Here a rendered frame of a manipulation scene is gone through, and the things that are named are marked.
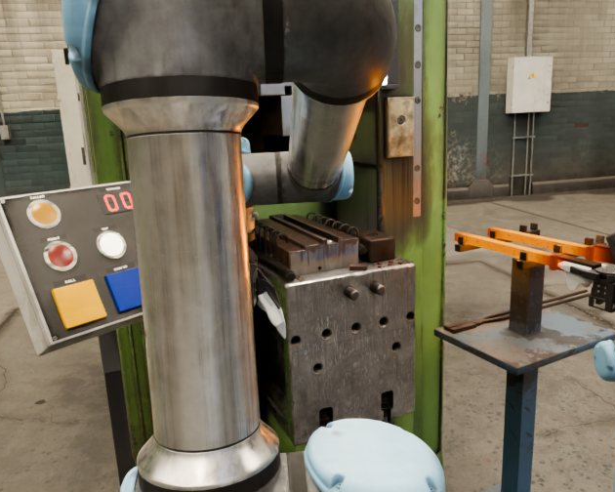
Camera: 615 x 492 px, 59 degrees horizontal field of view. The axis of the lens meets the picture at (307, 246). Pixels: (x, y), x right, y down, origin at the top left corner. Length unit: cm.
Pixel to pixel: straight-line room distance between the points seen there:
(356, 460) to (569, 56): 875
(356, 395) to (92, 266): 80
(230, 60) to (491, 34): 807
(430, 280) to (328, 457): 139
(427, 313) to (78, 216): 116
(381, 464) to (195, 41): 35
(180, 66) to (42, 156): 710
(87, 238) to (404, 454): 79
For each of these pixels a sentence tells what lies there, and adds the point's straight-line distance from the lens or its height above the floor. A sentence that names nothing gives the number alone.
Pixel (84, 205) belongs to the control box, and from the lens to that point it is 114.
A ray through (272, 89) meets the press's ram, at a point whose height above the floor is 138.
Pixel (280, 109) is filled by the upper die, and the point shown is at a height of 133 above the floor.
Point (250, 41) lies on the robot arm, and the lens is 40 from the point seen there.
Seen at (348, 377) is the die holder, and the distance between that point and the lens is 151.
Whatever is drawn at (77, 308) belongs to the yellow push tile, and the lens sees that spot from 105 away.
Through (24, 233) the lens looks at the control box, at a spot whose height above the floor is 114.
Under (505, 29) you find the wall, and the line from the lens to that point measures 855.
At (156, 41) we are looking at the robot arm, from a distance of 39.
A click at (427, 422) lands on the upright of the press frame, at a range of 203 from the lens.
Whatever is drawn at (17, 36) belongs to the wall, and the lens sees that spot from 754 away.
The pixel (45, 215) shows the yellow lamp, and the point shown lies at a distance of 110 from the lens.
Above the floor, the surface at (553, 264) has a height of 97.
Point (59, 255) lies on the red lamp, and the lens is 108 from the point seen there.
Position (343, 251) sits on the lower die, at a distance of 145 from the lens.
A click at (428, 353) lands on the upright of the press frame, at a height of 52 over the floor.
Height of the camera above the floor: 132
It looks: 14 degrees down
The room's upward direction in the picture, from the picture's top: 2 degrees counter-clockwise
